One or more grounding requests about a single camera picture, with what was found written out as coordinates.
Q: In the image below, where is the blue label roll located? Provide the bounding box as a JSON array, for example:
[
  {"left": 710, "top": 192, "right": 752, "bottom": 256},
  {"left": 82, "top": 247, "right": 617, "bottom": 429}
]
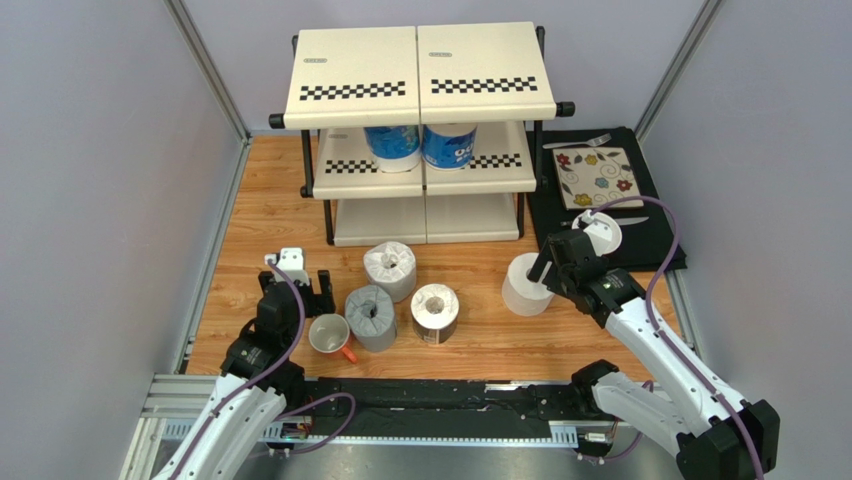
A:
[{"left": 421, "top": 123, "right": 478, "bottom": 170}]

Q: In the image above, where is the white mug orange handle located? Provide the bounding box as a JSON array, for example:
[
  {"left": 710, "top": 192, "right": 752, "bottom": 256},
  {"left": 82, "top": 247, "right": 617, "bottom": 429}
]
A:
[{"left": 308, "top": 313, "right": 358, "bottom": 364}]

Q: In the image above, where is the cream three-tier checkered shelf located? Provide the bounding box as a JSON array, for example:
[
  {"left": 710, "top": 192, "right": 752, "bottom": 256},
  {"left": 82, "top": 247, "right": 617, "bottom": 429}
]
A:
[{"left": 268, "top": 22, "right": 576, "bottom": 247}]

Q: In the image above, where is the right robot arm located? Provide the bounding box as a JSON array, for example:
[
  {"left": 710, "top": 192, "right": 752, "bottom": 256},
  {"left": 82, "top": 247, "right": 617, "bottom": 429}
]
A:
[{"left": 530, "top": 230, "right": 780, "bottom": 479}]

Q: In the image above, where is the square floral ceramic plate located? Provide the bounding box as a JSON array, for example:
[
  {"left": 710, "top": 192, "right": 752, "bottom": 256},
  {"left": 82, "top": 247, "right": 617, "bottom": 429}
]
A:
[{"left": 553, "top": 147, "right": 640, "bottom": 210}]

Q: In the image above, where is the black cloth placemat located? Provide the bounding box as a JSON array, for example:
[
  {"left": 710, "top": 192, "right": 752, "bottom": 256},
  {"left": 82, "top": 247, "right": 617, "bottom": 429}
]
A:
[{"left": 528, "top": 127, "right": 673, "bottom": 272}]

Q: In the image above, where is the brown wrapped toilet roll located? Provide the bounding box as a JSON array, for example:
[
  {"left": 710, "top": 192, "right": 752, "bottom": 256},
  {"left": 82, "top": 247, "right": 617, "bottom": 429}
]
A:
[{"left": 410, "top": 284, "right": 460, "bottom": 345}]

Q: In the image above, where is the blue plastic roll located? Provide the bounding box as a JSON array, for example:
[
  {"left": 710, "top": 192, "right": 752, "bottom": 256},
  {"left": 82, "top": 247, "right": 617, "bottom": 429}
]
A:
[{"left": 364, "top": 125, "right": 422, "bottom": 173}]

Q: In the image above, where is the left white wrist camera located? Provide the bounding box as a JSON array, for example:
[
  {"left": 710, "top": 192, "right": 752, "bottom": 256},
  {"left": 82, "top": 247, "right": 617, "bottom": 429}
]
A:
[{"left": 264, "top": 247, "right": 311, "bottom": 286}]

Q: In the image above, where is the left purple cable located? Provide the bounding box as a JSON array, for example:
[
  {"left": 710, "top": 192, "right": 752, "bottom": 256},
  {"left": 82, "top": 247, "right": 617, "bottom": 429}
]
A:
[{"left": 169, "top": 256, "right": 357, "bottom": 480}]

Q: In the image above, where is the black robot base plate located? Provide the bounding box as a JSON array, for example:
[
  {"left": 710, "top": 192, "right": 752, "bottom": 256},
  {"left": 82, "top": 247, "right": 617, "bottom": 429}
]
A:
[{"left": 286, "top": 378, "right": 615, "bottom": 440}]

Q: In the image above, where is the purple cable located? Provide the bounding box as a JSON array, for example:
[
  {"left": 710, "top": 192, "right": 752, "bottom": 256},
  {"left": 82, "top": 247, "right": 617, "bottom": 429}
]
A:
[
  {"left": 576, "top": 195, "right": 767, "bottom": 480},
  {"left": 169, "top": 256, "right": 357, "bottom": 480}
]

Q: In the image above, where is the grey wrapped toilet roll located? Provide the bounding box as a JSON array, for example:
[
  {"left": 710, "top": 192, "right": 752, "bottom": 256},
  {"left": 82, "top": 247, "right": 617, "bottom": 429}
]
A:
[{"left": 344, "top": 285, "right": 398, "bottom": 353}]

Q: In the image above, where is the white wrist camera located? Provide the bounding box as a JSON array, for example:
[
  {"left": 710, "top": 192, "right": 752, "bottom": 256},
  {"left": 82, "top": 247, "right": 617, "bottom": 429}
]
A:
[
  {"left": 580, "top": 209, "right": 618, "bottom": 252},
  {"left": 264, "top": 247, "right": 311, "bottom": 286}
]

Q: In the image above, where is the silver fork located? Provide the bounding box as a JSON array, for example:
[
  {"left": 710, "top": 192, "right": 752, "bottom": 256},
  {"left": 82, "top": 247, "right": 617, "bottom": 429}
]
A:
[{"left": 542, "top": 133, "right": 612, "bottom": 150}]

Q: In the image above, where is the silver table knife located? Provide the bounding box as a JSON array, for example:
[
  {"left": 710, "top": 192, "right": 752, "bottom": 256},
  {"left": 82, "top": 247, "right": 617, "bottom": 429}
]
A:
[{"left": 560, "top": 217, "right": 649, "bottom": 227}]

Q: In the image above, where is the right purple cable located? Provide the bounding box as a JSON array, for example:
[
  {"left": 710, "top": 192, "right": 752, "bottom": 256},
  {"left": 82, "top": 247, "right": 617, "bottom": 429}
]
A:
[{"left": 576, "top": 195, "right": 767, "bottom": 480}]

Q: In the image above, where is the white bowl orange outside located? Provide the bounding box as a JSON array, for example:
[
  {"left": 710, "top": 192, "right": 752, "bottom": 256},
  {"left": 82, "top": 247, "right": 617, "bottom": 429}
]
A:
[{"left": 570, "top": 210, "right": 624, "bottom": 257}]

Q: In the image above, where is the plain white toilet roll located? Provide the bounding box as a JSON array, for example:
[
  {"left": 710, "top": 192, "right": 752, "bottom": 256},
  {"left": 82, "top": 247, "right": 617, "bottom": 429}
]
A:
[{"left": 501, "top": 252, "right": 554, "bottom": 317}]

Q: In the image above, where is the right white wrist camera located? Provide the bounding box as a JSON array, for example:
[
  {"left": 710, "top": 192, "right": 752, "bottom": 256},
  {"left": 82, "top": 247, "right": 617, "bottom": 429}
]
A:
[{"left": 580, "top": 209, "right": 618, "bottom": 252}]

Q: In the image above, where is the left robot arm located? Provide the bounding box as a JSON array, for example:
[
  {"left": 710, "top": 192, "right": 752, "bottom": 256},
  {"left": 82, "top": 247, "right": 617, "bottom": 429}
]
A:
[{"left": 154, "top": 269, "right": 336, "bottom": 479}]

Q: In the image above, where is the white wrapped toilet roll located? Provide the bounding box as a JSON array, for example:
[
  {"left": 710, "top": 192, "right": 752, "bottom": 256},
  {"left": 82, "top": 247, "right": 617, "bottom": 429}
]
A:
[{"left": 363, "top": 241, "right": 417, "bottom": 303}]

